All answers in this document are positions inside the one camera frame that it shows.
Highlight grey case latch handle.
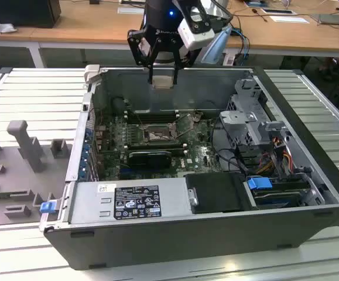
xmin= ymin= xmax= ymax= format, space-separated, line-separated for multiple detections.
xmin=83 ymin=64 xmax=101 ymax=86

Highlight wooden desk white legs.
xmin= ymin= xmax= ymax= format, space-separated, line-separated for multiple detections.
xmin=0 ymin=0 xmax=339 ymax=70

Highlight crumpled white paper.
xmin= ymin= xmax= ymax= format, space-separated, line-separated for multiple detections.
xmin=0 ymin=16 xmax=18 ymax=35

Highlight white paper sheet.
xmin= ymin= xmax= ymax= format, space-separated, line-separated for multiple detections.
xmin=269 ymin=15 xmax=310 ymax=24

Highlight red yellow wire bundle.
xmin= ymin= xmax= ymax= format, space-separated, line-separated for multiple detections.
xmin=257 ymin=145 xmax=293 ymax=174

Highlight grey metal disk bay cage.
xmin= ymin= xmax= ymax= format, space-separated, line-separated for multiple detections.
xmin=218 ymin=78 xmax=293 ymax=176

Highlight open black PC case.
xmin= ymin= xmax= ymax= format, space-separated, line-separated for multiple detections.
xmin=39 ymin=64 xmax=339 ymax=272

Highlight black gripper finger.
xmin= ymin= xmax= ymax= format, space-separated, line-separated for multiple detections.
xmin=169 ymin=39 xmax=191 ymax=85
xmin=127 ymin=29 xmax=162 ymax=85

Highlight blue case latch clip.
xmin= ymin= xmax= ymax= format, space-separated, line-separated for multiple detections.
xmin=40 ymin=201 xmax=56 ymax=214

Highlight blue cable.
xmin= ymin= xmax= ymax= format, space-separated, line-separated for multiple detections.
xmin=230 ymin=26 xmax=251 ymax=64

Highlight grey power supply unit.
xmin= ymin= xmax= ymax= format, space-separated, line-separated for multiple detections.
xmin=69 ymin=178 xmax=192 ymax=225

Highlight person's feet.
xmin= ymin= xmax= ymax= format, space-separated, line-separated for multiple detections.
xmin=318 ymin=57 xmax=339 ymax=82

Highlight green motherboard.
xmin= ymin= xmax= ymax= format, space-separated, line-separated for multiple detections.
xmin=94 ymin=112 xmax=231 ymax=181

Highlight blue expansion slot retainer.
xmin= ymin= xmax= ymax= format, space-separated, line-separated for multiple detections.
xmin=80 ymin=125 xmax=93 ymax=181

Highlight black power supply label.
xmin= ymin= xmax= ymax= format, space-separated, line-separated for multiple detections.
xmin=114 ymin=184 xmax=163 ymax=220

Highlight black internal cable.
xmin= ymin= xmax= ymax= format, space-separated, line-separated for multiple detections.
xmin=211 ymin=119 xmax=248 ymax=176

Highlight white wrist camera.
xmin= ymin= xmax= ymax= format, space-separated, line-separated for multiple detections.
xmin=177 ymin=4 xmax=215 ymax=50

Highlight black cylindrical board component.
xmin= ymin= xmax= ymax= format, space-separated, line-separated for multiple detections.
xmin=112 ymin=97 xmax=126 ymax=115

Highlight white barcode sticker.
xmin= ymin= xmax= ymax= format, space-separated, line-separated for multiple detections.
xmin=97 ymin=183 xmax=117 ymax=193

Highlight blue booklet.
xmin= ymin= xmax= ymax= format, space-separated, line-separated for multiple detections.
xmin=243 ymin=0 xmax=271 ymax=7

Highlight hard disk in blue carrier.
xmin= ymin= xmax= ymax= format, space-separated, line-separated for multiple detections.
xmin=246 ymin=176 xmax=303 ymax=208

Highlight black computer tower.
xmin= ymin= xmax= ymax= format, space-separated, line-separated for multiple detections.
xmin=0 ymin=0 xmax=62 ymax=29

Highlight silver desk cable hatch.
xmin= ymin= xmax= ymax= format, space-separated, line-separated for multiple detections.
xmin=117 ymin=7 xmax=145 ymax=15

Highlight black RAM slot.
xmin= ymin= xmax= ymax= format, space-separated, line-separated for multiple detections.
xmin=125 ymin=140 xmax=183 ymax=147
xmin=126 ymin=109 xmax=179 ymax=117
xmin=125 ymin=145 xmax=187 ymax=152
xmin=127 ymin=115 xmax=180 ymax=124

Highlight CPU socket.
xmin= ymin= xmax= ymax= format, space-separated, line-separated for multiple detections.
xmin=142 ymin=123 xmax=178 ymax=143

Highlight grey parts rack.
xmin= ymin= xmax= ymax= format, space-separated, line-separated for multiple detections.
xmin=0 ymin=119 xmax=74 ymax=227

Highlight silver square CPU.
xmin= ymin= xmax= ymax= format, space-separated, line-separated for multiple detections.
xmin=152 ymin=75 xmax=174 ymax=89

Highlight metal socket cover frame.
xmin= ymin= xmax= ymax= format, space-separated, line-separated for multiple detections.
xmin=172 ymin=114 xmax=200 ymax=139

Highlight grey flat laptop sleeve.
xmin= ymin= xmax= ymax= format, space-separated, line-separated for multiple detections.
xmin=309 ymin=13 xmax=339 ymax=27

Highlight black cable with plug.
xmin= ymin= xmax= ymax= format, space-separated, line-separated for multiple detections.
xmin=251 ymin=8 xmax=269 ymax=23

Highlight white framed tablet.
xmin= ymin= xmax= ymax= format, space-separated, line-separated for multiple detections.
xmin=261 ymin=8 xmax=297 ymax=15

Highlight black plastic shroud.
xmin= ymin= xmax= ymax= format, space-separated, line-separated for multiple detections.
xmin=184 ymin=172 xmax=248 ymax=214

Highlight black graphics card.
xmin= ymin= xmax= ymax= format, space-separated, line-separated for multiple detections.
xmin=128 ymin=150 xmax=172 ymax=170

